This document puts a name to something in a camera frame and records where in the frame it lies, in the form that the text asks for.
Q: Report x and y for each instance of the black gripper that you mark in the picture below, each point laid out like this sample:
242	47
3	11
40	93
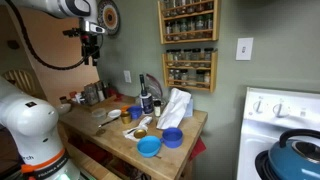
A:
90	45

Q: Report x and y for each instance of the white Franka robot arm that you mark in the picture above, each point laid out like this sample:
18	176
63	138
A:
30	120

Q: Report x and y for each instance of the tall clear glass jar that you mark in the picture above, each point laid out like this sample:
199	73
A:
90	94

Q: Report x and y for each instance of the white shaker bottle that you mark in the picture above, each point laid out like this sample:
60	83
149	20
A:
79	98

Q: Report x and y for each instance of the jar with orange lid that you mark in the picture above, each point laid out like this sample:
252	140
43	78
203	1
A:
72	95

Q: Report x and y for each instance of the white bowl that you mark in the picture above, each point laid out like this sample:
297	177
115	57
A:
63	108

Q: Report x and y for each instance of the small white dish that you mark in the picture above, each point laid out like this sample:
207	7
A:
114	113

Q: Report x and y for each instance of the small orange object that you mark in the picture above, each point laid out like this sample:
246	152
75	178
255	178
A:
124	108

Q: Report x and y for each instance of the gold metal cup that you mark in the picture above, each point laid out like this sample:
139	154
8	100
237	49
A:
125	117

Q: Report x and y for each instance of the dark bottle with white label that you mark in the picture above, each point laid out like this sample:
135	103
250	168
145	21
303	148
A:
146	100

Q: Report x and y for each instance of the small blue cup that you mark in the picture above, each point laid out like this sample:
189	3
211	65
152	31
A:
135	112

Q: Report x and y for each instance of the clear zip plastic bag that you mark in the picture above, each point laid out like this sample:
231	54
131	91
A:
155	86

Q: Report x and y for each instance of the wooden chair back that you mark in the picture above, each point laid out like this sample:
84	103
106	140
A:
20	80

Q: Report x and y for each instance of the glass spice jar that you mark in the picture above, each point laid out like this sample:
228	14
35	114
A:
177	56
191	26
209	24
176	30
184	28
170	56
196	56
169	30
187	56
208	55
200	25

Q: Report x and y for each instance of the white paper napkin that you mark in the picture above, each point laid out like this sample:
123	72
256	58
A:
144	121

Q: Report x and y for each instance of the small spice jar black lid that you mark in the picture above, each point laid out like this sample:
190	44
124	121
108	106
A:
157	109

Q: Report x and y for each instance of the gold jar lid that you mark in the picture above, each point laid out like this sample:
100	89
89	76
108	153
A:
140	133

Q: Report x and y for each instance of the white paper bag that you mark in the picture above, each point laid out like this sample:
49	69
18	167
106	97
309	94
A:
173	110

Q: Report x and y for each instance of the wooden spice rack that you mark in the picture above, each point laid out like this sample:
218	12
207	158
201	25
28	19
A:
190	87
188	41

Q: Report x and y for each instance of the light blue measuring cup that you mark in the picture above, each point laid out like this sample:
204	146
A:
148	146

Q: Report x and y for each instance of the pale blue package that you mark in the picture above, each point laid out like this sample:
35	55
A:
190	108

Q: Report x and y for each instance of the dark blue measuring cup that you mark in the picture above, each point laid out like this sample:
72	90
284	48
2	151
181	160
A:
172	138

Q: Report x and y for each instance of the wooden kitchen cart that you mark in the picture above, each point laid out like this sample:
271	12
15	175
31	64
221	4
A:
166	160

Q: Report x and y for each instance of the red cloth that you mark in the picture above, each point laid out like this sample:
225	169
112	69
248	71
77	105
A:
198	148

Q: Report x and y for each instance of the white stove knob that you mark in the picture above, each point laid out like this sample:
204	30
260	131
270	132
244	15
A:
259	106
280	109

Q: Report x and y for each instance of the white kitchen stove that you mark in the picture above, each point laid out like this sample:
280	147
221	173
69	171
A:
263	133

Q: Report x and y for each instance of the black stove burner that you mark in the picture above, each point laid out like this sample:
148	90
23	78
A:
261	163

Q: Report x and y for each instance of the blue kettle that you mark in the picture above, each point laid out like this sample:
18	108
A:
286	163

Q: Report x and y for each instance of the white wall outlet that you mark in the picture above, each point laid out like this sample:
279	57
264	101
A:
127	76

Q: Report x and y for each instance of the patterned decorative wall plate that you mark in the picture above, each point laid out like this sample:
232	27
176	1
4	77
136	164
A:
108	16

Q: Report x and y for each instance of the white light switch plate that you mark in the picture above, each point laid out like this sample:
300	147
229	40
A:
244	48

